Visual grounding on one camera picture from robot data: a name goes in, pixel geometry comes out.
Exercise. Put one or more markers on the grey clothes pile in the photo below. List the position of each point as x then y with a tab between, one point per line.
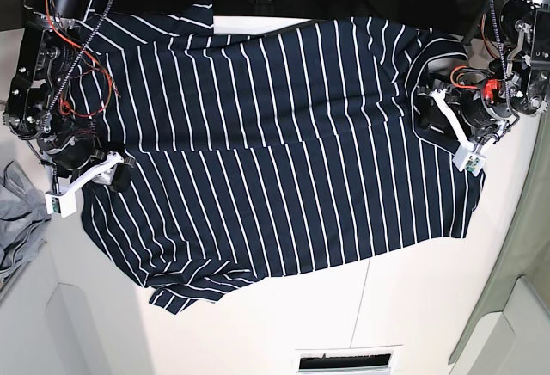
23	220

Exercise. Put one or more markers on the white vent slot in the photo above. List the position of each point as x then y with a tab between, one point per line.
347	361

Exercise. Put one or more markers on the black round stool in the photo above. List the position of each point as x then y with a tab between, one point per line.
423	14

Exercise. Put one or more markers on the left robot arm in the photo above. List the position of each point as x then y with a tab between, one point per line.
515	34

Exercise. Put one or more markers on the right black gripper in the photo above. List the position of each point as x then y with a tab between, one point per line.
72	155

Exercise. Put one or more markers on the navy white striped t-shirt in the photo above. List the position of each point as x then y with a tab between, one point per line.
264	156

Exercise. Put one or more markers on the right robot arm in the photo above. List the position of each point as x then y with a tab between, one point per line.
56	49

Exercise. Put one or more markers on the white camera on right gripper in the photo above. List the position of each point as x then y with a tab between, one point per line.
61	199

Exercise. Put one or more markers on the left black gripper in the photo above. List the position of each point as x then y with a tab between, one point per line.
474	113

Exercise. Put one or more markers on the grey-green side panel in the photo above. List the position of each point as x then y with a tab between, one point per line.
525	241

